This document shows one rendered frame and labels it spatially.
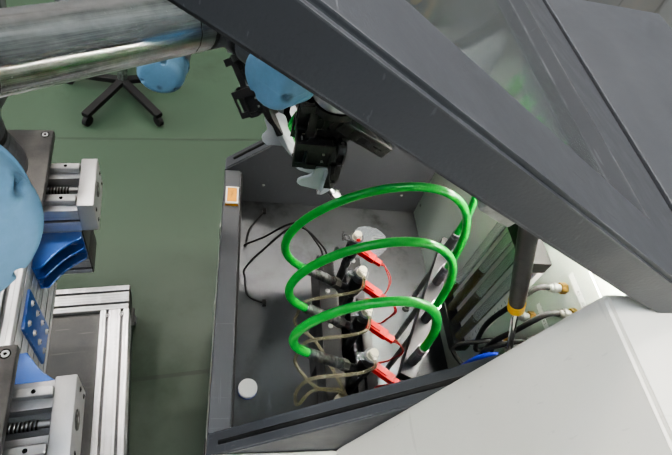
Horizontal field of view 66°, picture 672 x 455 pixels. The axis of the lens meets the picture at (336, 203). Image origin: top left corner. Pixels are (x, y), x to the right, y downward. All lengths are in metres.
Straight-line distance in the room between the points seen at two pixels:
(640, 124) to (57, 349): 1.70
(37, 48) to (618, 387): 0.60
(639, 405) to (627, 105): 0.54
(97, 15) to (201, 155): 2.09
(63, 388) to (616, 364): 0.82
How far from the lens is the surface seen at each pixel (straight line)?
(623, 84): 1.00
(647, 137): 0.91
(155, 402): 2.02
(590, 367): 0.57
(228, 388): 1.03
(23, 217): 0.41
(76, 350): 1.90
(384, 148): 0.82
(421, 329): 0.98
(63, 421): 0.99
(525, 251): 0.48
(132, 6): 0.60
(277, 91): 0.59
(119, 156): 2.65
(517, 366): 0.63
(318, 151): 0.79
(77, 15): 0.58
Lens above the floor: 1.92
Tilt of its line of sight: 49 degrees down
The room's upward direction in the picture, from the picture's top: 19 degrees clockwise
